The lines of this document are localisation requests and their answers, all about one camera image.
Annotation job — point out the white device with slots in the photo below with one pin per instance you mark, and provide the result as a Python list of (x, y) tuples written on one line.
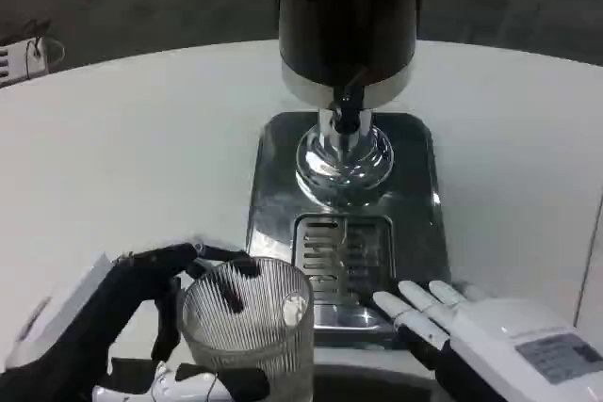
[(19, 58)]

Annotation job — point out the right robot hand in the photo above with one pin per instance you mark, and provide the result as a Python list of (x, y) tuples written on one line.
[(490, 341)]

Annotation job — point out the black dispenser tap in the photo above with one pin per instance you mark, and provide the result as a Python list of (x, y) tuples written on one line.
[(347, 112)]

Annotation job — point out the clear ribbed glass cup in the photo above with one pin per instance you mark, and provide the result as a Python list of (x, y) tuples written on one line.
[(264, 345)]

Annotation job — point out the steel drip tray base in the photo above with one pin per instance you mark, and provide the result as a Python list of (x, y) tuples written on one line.
[(273, 185)]

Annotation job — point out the black drink dispenser steel pedestal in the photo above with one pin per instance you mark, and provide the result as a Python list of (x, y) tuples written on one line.
[(346, 16)]

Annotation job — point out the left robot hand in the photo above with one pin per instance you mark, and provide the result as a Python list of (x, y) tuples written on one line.
[(80, 326)]

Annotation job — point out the slotted steel drip grid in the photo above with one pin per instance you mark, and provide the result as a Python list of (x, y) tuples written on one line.
[(344, 256)]

